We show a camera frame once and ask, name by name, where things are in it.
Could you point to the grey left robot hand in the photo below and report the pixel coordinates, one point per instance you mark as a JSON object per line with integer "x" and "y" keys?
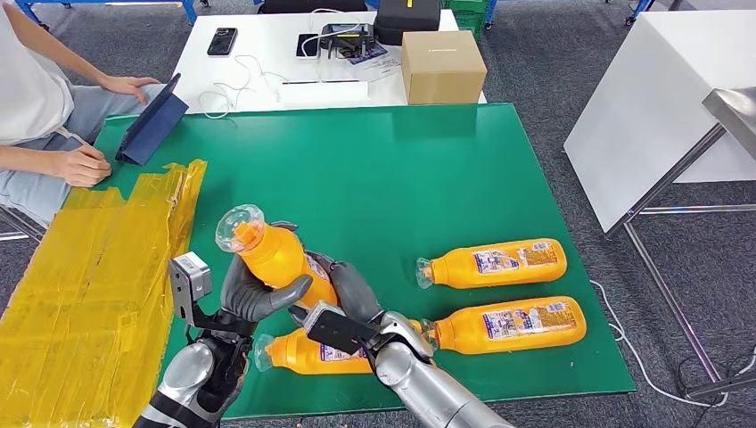
{"x": 248, "y": 301}

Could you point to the person's left hand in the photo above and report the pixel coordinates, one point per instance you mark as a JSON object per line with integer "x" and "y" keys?
{"x": 127, "y": 85}

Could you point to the person's right hand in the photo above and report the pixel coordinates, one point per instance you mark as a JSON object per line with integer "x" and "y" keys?
{"x": 82, "y": 168}

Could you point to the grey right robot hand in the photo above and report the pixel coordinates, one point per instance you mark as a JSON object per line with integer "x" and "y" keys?
{"x": 354, "y": 289}

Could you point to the orange detergent bottle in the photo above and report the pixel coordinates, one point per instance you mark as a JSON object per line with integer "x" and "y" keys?
{"x": 295, "y": 357}
{"x": 277, "y": 260}
{"x": 460, "y": 269}
{"x": 466, "y": 331}

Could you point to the person's left forearm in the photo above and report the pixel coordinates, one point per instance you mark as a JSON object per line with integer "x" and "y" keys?
{"x": 53, "y": 50}

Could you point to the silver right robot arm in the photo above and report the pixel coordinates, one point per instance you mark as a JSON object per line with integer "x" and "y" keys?
{"x": 413, "y": 384}

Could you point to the person's right forearm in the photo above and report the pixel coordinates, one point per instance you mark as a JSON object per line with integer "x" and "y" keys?
{"x": 29, "y": 158}

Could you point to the tablet in dark blue case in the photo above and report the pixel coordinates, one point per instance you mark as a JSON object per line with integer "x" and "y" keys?
{"x": 153, "y": 127}

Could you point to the blue metal rack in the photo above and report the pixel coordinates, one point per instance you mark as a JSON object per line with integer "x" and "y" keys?
{"x": 189, "y": 9}

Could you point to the metal chair legs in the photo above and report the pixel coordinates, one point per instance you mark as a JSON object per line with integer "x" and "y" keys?
{"x": 12, "y": 237}

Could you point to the person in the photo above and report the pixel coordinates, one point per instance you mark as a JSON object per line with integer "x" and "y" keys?
{"x": 23, "y": 88}

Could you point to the black smartphone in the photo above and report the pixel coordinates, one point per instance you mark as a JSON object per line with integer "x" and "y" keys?
{"x": 308, "y": 45}
{"x": 222, "y": 41}

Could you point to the green table mat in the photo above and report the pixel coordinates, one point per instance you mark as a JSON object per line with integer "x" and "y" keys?
{"x": 354, "y": 177}

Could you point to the black controller device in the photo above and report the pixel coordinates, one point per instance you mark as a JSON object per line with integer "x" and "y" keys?
{"x": 348, "y": 38}

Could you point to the printed paper leaflet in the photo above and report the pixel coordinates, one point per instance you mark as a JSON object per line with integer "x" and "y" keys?
{"x": 378, "y": 64}

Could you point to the cardboard box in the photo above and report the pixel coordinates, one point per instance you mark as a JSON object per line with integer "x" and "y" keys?
{"x": 444, "y": 72}

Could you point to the black carrying case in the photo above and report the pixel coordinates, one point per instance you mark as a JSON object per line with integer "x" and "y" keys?
{"x": 407, "y": 20}

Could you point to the green plastic crate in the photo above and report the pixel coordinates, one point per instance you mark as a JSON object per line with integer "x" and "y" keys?
{"x": 468, "y": 16}

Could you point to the large white table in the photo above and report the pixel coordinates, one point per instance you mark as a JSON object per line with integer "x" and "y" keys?
{"x": 649, "y": 106}

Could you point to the steel table top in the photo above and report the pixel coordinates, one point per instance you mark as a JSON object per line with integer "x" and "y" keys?
{"x": 735, "y": 118}

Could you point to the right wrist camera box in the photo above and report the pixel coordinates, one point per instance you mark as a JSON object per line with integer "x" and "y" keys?
{"x": 336, "y": 331}

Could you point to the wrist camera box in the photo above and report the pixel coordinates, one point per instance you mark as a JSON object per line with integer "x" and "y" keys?
{"x": 336, "y": 331}
{"x": 189, "y": 283}

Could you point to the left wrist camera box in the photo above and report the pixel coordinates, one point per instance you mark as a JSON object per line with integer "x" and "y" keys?
{"x": 189, "y": 283}

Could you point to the metal table frame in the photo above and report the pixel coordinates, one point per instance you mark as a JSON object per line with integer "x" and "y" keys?
{"x": 667, "y": 295}

